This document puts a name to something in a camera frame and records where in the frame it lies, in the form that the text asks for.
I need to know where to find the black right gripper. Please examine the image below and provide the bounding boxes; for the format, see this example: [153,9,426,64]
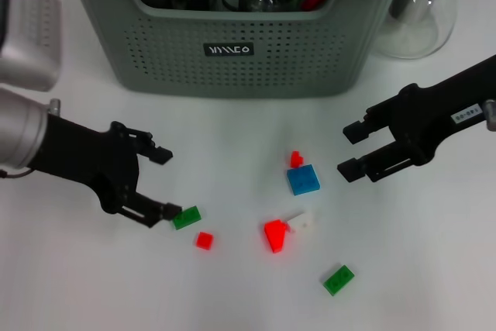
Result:
[336,53,496,184]

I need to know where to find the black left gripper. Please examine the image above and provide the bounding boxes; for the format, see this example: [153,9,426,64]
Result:
[32,115,183,229]

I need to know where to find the grey-green perforated storage bin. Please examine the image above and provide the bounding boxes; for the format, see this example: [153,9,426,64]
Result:
[57,0,415,100]

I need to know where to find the green flat two-stud brick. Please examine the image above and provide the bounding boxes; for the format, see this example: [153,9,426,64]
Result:
[322,264,357,297]
[171,205,204,231]

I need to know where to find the blue square brick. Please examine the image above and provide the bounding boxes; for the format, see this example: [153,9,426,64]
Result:
[287,164,322,197]

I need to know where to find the small red square brick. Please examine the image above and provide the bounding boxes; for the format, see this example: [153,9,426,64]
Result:
[194,231,215,250]

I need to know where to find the white long brick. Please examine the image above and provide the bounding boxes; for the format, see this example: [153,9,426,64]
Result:
[285,209,317,235]

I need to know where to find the silver right gripper fitting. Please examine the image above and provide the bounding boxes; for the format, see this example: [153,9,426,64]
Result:
[480,98,496,133]

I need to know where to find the glass carafe with black lid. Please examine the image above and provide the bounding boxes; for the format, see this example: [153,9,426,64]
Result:
[371,0,466,60]

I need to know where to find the large red sloped brick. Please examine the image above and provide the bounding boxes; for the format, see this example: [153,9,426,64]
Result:
[263,219,291,254]

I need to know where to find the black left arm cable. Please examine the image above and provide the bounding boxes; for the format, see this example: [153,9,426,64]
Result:
[0,167,34,180]

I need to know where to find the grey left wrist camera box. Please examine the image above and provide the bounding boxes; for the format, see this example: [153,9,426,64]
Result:
[0,0,64,93]

